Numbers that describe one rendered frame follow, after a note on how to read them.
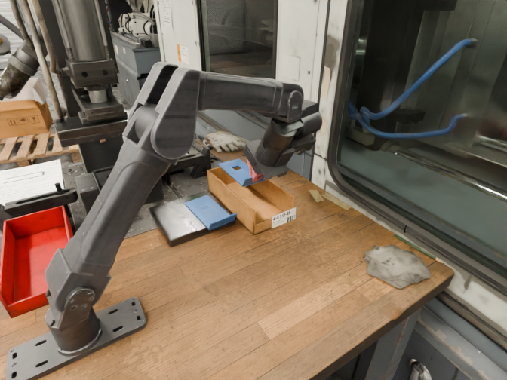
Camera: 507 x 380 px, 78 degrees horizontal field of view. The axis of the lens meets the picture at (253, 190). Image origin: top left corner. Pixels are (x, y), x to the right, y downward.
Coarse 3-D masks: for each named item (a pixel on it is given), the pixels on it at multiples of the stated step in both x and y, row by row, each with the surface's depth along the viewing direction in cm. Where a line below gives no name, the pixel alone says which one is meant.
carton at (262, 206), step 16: (208, 176) 90; (224, 176) 93; (224, 192) 83; (240, 192) 91; (256, 192) 91; (272, 192) 84; (240, 208) 77; (256, 208) 84; (272, 208) 84; (288, 208) 80; (256, 224) 74; (272, 224) 77
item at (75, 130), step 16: (80, 96) 77; (96, 96) 71; (112, 96) 77; (80, 112) 74; (96, 112) 69; (112, 112) 71; (128, 112) 79; (64, 128) 69; (80, 128) 69; (96, 128) 71; (112, 128) 73; (64, 144) 69
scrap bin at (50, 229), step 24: (24, 216) 72; (48, 216) 74; (24, 240) 73; (48, 240) 73; (0, 264) 58; (24, 264) 66; (48, 264) 66; (0, 288) 53; (24, 288) 60; (24, 312) 56
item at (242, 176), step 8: (232, 160) 90; (240, 160) 90; (224, 168) 86; (232, 168) 86; (248, 168) 86; (232, 176) 82; (240, 176) 82; (248, 176) 82; (240, 184) 79; (248, 184) 79
